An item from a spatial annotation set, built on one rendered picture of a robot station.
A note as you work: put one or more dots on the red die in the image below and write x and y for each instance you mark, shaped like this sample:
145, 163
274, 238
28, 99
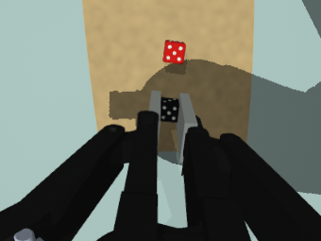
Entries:
174, 52

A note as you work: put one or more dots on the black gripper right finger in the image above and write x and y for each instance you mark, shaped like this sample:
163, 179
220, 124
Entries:
272, 209

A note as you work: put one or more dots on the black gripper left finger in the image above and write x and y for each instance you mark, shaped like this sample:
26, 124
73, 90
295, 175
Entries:
57, 208

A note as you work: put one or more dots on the black die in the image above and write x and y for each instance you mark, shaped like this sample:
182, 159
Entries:
169, 109

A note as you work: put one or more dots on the tan mat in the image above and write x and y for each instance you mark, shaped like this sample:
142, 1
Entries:
125, 42

